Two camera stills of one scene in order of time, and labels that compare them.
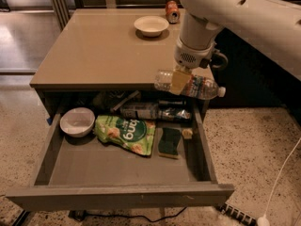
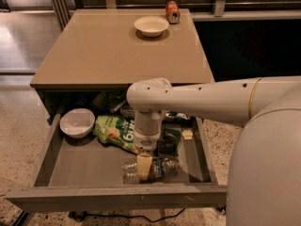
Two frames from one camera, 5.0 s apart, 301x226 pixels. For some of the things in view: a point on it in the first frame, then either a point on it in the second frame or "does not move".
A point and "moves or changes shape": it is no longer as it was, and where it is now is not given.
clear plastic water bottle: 197,87 moves or changes shape
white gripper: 192,56 → 146,140
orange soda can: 172,11 does not move
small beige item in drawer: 187,133 does not move
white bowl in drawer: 77,121 does not move
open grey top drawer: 84,172 does not move
